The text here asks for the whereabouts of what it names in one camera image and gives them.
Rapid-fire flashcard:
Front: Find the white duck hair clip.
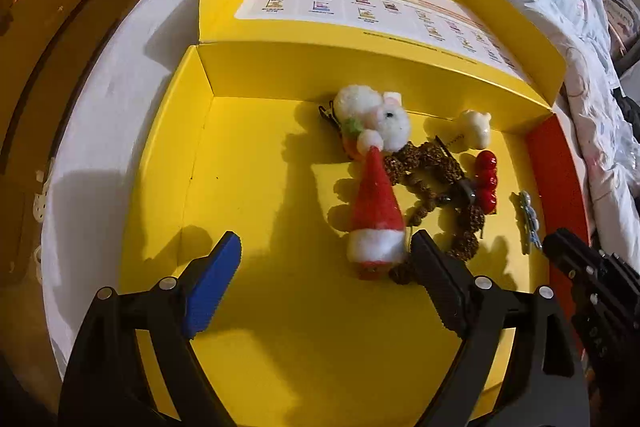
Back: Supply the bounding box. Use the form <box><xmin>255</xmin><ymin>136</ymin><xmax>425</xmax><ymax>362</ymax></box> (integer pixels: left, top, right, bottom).
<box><xmin>457</xmin><ymin>109</ymin><xmax>491</xmax><ymax>150</ymax></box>

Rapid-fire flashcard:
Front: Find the blue bow hair clip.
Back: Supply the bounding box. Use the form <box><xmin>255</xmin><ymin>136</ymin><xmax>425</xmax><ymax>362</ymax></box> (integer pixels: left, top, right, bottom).
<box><xmin>518</xmin><ymin>191</ymin><xmax>542</xmax><ymax>255</ymax></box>

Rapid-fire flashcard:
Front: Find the red santa hat clip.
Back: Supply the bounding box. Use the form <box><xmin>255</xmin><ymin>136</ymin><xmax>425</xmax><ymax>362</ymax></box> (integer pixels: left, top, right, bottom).
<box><xmin>347</xmin><ymin>129</ymin><xmax>406</xmax><ymax>281</ymax></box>

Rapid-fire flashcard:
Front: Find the floral duvet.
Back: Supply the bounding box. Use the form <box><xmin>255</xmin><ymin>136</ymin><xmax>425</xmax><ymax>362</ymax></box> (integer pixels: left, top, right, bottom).
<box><xmin>509</xmin><ymin>0</ymin><xmax>639</xmax><ymax>268</ymax></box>

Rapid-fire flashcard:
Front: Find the yellow cardboard box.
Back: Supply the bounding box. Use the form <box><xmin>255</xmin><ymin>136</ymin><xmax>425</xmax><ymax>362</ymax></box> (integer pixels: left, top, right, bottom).
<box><xmin>119</xmin><ymin>0</ymin><xmax>566</xmax><ymax>426</ymax></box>

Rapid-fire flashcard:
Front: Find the red candied berry hair clip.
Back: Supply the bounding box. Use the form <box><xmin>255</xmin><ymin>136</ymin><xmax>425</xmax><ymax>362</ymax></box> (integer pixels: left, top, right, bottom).
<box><xmin>474</xmin><ymin>150</ymin><xmax>498</xmax><ymax>215</ymax></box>

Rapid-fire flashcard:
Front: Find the wooden wardrobe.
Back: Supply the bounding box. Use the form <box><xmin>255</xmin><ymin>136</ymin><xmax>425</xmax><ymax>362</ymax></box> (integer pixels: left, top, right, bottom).
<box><xmin>0</xmin><ymin>0</ymin><xmax>222</xmax><ymax>287</ymax></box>

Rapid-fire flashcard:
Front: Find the white plush bunny clip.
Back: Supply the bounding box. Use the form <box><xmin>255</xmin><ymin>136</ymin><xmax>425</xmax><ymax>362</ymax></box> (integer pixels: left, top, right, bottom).
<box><xmin>319</xmin><ymin>84</ymin><xmax>411</xmax><ymax>161</ymax></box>

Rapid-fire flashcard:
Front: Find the brown rudraksha bead bracelet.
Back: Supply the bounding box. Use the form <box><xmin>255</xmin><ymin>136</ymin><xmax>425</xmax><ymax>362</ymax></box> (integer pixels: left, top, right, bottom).
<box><xmin>382</xmin><ymin>140</ymin><xmax>487</xmax><ymax>285</ymax></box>

